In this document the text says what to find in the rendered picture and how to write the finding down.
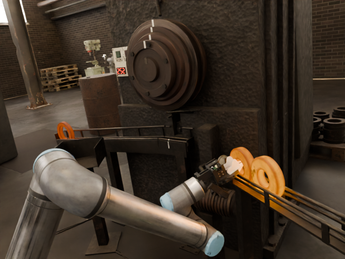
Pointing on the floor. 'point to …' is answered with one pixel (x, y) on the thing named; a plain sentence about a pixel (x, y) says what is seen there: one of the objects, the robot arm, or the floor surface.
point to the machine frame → (221, 98)
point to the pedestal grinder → (111, 65)
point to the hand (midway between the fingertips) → (242, 164)
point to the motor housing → (216, 213)
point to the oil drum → (101, 102)
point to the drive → (303, 86)
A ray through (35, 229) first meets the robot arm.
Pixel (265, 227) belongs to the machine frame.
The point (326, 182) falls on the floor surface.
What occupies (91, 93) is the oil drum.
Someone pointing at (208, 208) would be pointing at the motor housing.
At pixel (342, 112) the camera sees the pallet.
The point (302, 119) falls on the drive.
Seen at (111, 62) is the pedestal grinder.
